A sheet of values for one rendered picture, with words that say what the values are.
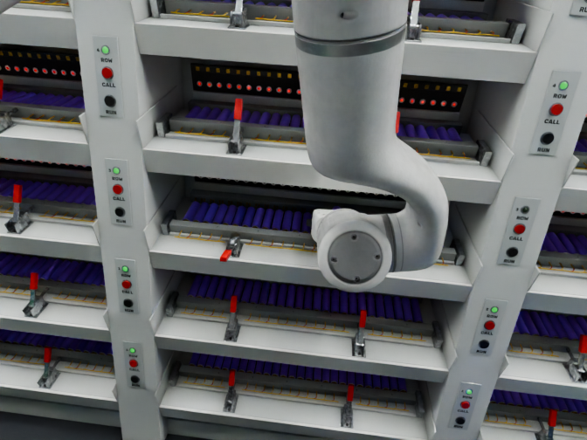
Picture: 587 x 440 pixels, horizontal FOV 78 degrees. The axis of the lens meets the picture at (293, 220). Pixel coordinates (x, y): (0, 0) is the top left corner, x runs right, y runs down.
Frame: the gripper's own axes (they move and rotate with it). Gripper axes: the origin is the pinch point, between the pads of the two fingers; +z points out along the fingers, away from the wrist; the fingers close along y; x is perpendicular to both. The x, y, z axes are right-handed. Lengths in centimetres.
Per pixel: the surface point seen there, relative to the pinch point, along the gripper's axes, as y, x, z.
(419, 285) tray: -15.9, 9.7, -5.1
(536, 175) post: -30.1, -12.0, -10.5
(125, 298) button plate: 40.7, 19.1, -3.1
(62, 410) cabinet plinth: 62, 55, 9
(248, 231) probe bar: 17.2, 3.4, -1.6
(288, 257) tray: 8.8, 7.2, -3.4
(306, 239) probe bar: 5.8, 3.8, -1.8
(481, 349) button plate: -29.8, 21.5, -3.3
